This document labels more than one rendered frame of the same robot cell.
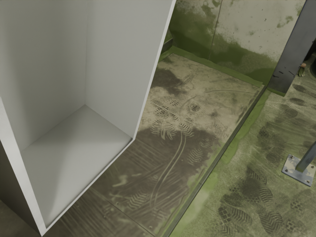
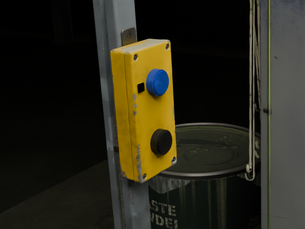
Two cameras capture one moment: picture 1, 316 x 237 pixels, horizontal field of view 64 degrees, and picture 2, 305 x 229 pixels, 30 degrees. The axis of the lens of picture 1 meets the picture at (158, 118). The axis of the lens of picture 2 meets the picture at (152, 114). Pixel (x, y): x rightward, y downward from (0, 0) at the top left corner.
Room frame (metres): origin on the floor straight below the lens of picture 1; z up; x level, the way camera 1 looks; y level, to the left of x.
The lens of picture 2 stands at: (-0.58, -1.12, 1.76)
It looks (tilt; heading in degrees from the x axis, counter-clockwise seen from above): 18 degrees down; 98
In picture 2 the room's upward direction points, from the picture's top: 4 degrees counter-clockwise
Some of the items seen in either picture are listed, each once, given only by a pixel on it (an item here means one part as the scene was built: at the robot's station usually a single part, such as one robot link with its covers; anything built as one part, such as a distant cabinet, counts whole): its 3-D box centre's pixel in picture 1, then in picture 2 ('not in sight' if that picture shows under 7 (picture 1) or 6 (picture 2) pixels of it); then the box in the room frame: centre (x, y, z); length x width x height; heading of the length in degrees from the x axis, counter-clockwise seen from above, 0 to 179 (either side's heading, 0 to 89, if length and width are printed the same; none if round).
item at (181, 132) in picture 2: not in sight; (199, 149); (-0.71, 1.07, 0.86); 0.54 x 0.54 x 0.01
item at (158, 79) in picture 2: not in sight; (157, 82); (-0.71, -0.10, 1.48); 0.05 x 0.02 x 0.05; 58
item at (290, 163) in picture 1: (299, 169); not in sight; (1.11, -1.04, 0.01); 0.20 x 0.20 x 0.01; 58
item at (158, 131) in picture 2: not in sight; (160, 141); (-0.71, -0.10, 1.36); 0.05 x 0.02 x 0.05; 58
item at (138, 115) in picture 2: not in sight; (145, 109); (-0.74, -0.08, 1.42); 0.12 x 0.06 x 0.26; 58
